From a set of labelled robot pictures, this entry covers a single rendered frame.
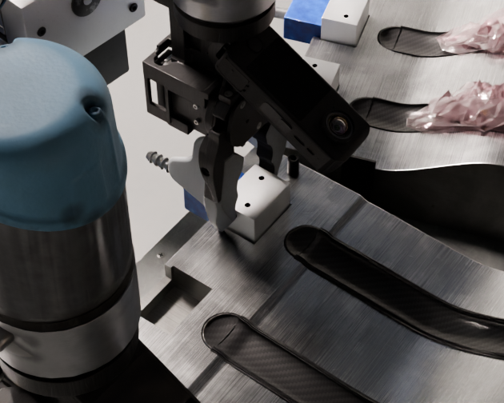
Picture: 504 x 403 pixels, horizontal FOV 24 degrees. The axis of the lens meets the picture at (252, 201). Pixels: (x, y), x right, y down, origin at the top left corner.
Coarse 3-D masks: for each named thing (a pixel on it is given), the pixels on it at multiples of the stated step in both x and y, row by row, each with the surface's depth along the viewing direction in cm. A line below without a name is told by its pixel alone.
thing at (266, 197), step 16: (160, 160) 99; (240, 176) 96; (256, 176) 94; (272, 176) 94; (240, 192) 93; (256, 192) 93; (272, 192) 93; (288, 192) 94; (192, 208) 97; (240, 208) 92; (256, 208) 92; (272, 208) 93; (240, 224) 93; (256, 224) 92; (272, 224) 95; (256, 240) 94
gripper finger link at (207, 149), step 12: (216, 132) 84; (204, 144) 85; (216, 144) 84; (228, 144) 85; (204, 156) 85; (216, 156) 85; (228, 156) 86; (204, 168) 86; (216, 168) 86; (216, 180) 86; (204, 192) 89; (216, 192) 87
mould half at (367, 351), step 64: (320, 192) 97; (192, 256) 92; (256, 256) 92; (384, 256) 93; (448, 256) 93; (192, 320) 88; (256, 320) 89; (320, 320) 89; (384, 320) 89; (192, 384) 85; (256, 384) 85; (384, 384) 85; (448, 384) 84
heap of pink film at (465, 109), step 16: (496, 16) 111; (448, 32) 114; (464, 32) 112; (480, 32) 110; (496, 32) 109; (448, 48) 112; (464, 48) 111; (480, 48) 110; (496, 48) 108; (480, 80) 103; (448, 96) 104; (464, 96) 103; (480, 96) 103; (496, 96) 102; (432, 112) 104; (448, 112) 103; (464, 112) 102; (480, 112) 101; (496, 112) 101; (416, 128) 105; (432, 128) 104; (448, 128) 103; (464, 128) 102; (480, 128) 101; (496, 128) 101
